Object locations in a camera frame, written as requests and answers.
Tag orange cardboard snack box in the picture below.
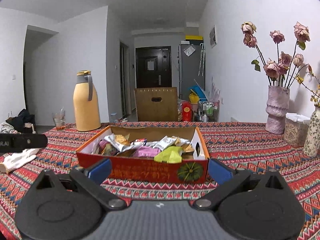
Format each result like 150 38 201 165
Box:
76 122 209 184

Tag cookie snack packet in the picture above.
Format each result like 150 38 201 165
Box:
174 137 194 153

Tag pink textured vase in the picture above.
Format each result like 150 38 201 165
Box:
266 86 290 134

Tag wire storage cart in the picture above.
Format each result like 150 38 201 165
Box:
197 101 220 122

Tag wooden chair back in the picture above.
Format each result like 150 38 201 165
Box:
135 87 178 121

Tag green snack packet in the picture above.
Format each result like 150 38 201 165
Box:
153 146 183 164

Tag white cloth glove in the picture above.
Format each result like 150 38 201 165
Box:
0 148 40 174

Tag silver cookie packet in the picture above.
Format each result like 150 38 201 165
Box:
104 133 132 152

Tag red gift box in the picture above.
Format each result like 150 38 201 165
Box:
181 101 193 122

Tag yellow box on refrigerator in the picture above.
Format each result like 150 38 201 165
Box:
185 35 203 41

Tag dried pink roses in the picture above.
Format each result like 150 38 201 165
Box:
241 22 316 89

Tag grey refrigerator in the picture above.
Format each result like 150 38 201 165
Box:
178 44 205 101

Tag floral ceramic vase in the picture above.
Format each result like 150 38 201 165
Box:
303 106 320 158

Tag yellow thermos jug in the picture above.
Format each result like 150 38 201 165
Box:
73 70 101 132

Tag pink snack packet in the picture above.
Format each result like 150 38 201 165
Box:
132 146 160 158

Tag patterned red tablecloth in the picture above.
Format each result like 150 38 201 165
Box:
1 122 319 239

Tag white wall panel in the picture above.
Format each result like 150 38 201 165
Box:
209 26 217 48

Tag blue plastic bin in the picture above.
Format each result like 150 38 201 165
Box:
189 85 208 101

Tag glass with drink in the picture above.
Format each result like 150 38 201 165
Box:
52 107 65 130

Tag white snack packet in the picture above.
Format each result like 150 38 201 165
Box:
152 136 177 151

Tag black entrance door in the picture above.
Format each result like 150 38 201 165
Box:
136 46 172 88

